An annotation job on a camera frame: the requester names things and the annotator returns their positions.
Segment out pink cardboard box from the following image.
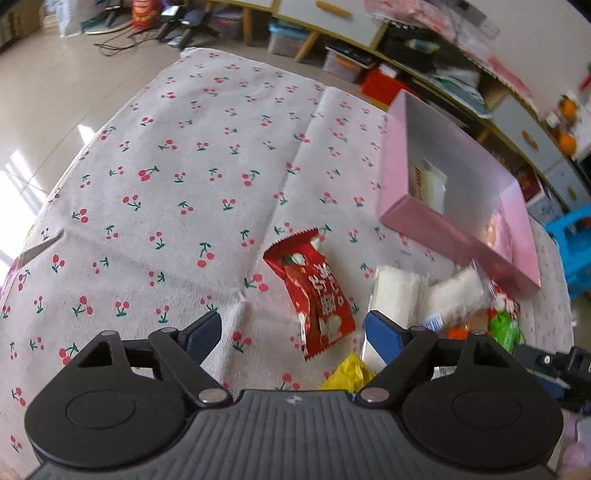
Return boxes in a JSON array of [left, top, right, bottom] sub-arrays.
[[379, 89, 542, 291]]

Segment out pink checked cloth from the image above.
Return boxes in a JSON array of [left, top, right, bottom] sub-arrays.
[[362, 0, 533, 100]]

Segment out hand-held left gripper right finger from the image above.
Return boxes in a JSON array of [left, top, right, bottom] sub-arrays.
[[359, 310, 526, 408]]

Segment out white round base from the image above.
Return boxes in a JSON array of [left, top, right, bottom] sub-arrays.
[[80, 18, 129, 37]]

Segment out white plastic crate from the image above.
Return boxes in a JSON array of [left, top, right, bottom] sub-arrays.
[[527, 185, 567, 228]]

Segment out clear plastic storage box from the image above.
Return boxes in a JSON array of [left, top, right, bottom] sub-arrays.
[[322, 44, 371, 85]]

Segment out red printed bag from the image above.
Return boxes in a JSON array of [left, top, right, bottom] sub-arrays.
[[131, 0, 163, 31]]

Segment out cherry print cloth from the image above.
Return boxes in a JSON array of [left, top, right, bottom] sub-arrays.
[[0, 46, 575, 480]]

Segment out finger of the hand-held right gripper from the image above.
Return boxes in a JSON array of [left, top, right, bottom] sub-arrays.
[[513, 344, 575, 401]]

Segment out white shopping bag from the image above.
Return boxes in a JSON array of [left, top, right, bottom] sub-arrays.
[[57, 0, 87, 38]]

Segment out red toy box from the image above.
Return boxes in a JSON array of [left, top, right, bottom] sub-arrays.
[[514, 163, 544, 205]]

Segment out black floor cable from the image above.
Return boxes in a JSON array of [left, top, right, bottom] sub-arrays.
[[93, 27, 154, 57]]

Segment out blue lid storage box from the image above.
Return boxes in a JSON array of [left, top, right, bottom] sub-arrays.
[[268, 21, 308, 59]]

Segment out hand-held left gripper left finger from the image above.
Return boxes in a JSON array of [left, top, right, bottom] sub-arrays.
[[64, 310, 233, 409]]

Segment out long wooden drawer cabinet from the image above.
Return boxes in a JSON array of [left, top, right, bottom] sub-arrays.
[[228, 0, 591, 213]]

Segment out large red snack packet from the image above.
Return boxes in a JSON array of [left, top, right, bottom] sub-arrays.
[[262, 227, 358, 362]]

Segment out black tripod devices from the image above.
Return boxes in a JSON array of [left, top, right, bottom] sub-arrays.
[[156, 4, 219, 48]]

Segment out black bag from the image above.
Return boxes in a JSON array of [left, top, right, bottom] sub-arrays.
[[382, 25, 440, 71]]

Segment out green snack packet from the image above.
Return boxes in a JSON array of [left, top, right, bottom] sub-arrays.
[[488, 311, 523, 352]]

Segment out person's right forearm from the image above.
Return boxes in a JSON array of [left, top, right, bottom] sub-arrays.
[[560, 412, 591, 480]]

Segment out small red snack packet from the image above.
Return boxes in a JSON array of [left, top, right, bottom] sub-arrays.
[[488, 285, 521, 315]]

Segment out white red label packet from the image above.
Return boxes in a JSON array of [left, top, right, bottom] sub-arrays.
[[407, 158, 449, 216]]

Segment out blue plastic stool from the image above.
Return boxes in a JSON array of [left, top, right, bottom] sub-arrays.
[[544, 205, 591, 302]]

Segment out yellow snack packet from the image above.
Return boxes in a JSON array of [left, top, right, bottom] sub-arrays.
[[320, 353, 378, 393]]

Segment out clear white cracker packet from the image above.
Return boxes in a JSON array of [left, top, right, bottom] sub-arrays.
[[362, 263, 492, 370]]

